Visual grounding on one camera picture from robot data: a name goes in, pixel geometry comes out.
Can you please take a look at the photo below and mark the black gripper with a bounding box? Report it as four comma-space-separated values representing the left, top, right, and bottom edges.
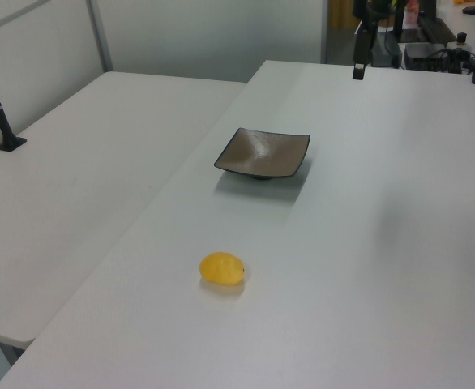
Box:
352, 28, 374, 81

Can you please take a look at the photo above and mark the yellow potato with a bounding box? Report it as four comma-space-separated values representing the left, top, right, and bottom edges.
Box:
199, 251, 246, 285

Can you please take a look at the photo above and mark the square brown ceramic plate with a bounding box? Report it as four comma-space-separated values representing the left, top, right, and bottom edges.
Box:
213, 126, 311, 182

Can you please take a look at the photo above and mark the black rectangular box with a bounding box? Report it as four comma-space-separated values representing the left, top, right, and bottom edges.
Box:
370, 30, 403, 69

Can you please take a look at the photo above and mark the wooden panel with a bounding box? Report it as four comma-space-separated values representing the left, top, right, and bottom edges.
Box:
327, 0, 357, 31

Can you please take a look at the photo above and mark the black electronic device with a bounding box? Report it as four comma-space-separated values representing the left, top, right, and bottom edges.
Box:
403, 41, 466, 75

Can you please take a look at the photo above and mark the white adjacent table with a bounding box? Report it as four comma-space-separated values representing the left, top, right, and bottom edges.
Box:
0, 71, 248, 350

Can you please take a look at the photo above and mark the black metal frame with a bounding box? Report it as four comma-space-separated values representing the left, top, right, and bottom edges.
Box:
391, 0, 460, 44

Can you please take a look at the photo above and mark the grey partition post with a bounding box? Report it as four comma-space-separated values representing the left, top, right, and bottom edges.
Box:
84, 0, 115, 75

